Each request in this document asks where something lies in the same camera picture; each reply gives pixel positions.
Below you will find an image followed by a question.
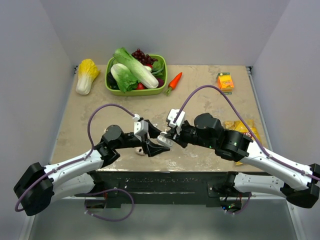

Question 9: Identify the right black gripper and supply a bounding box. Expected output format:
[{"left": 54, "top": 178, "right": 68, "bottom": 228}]
[{"left": 165, "top": 120, "right": 216, "bottom": 149}]

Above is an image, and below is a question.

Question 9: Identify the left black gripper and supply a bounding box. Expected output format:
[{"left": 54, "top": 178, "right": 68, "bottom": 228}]
[{"left": 114, "top": 119, "right": 170, "bottom": 157}]

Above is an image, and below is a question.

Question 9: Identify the white earbud charging case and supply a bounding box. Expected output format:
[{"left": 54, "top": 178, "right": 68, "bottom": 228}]
[{"left": 156, "top": 131, "right": 174, "bottom": 148}]

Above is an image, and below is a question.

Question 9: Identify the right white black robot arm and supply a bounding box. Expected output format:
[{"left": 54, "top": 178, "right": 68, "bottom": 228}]
[{"left": 166, "top": 109, "right": 320, "bottom": 209}]

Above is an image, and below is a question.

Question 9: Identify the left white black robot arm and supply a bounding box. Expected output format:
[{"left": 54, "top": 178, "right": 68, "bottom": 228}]
[{"left": 13, "top": 120, "right": 173, "bottom": 216}]

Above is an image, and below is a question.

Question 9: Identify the pink earbud charging case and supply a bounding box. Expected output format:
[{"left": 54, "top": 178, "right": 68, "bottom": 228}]
[{"left": 135, "top": 147, "right": 145, "bottom": 156}]

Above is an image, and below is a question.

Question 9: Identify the green plastic basket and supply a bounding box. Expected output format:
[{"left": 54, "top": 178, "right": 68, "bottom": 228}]
[{"left": 104, "top": 54, "right": 168, "bottom": 97}]

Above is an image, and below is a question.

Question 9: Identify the orange carrot toy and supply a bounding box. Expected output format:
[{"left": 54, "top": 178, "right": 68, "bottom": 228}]
[{"left": 164, "top": 72, "right": 183, "bottom": 96}]

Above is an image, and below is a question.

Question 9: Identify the purple onion toy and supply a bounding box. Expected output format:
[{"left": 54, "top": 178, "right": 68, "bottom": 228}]
[{"left": 157, "top": 78, "right": 164, "bottom": 88}]

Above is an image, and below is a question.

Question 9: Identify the red tomato toy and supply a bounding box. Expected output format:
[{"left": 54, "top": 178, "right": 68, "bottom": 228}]
[{"left": 136, "top": 82, "right": 146, "bottom": 90}]

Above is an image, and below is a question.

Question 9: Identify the long green lettuce toy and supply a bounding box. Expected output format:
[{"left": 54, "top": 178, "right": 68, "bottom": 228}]
[{"left": 113, "top": 47, "right": 159, "bottom": 89}]

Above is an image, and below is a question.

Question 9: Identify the short green cabbage toy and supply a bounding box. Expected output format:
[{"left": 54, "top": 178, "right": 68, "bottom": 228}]
[{"left": 110, "top": 63, "right": 139, "bottom": 93}]

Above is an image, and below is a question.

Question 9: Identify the yellow Lays chips bag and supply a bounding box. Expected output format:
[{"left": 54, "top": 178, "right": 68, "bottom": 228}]
[{"left": 223, "top": 119, "right": 266, "bottom": 166}]

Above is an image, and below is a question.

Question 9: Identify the green leaf toy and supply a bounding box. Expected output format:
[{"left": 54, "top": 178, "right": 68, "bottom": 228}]
[{"left": 151, "top": 60, "right": 165, "bottom": 76}]

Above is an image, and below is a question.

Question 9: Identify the orange sponge package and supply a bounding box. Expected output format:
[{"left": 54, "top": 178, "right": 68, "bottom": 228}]
[{"left": 216, "top": 72, "right": 235, "bottom": 95}]

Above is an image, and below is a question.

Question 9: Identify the dark red grapes toy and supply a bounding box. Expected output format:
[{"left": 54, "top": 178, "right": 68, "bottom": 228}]
[{"left": 131, "top": 48, "right": 158, "bottom": 66}]

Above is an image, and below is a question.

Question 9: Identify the yellow napa cabbage toy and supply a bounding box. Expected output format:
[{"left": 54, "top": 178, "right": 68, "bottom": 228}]
[{"left": 75, "top": 58, "right": 101, "bottom": 96}]

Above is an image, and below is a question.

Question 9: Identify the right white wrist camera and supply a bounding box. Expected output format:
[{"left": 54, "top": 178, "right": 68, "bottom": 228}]
[{"left": 166, "top": 109, "right": 186, "bottom": 135}]

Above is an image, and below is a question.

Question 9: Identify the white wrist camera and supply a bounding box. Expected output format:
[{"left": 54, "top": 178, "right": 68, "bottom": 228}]
[
  {"left": 132, "top": 114, "right": 149, "bottom": 139},
  {"left": 166, "top": 109, "right": 186, "bottom": 135}
]

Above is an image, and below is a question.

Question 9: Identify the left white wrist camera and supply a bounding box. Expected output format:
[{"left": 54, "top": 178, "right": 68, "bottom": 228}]
[{"left": 132, "top": 114, "right": 149, "bottom": 139}]

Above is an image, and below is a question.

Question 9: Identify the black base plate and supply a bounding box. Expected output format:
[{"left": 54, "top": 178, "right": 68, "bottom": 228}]
[{"left": 87, "top": 171, "right": 250, "bottom": 208}]

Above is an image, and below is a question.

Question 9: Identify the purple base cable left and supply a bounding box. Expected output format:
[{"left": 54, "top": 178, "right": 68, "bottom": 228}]
[{"left": 83, "top": 187, "right": 135, "bottom": 222}]

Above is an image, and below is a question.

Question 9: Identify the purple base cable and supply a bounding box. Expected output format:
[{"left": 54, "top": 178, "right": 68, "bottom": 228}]
[
  {"left": 223, "top": 192, "right": 253, "bottom": 216},
  {"left": 83, "top": 187, "right": 135, "bottom": 222}
]

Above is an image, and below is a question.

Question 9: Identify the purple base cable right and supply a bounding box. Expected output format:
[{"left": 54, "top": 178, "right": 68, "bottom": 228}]
[{"left": 223, "top": 192, "right": 253, "bottom": 216}]

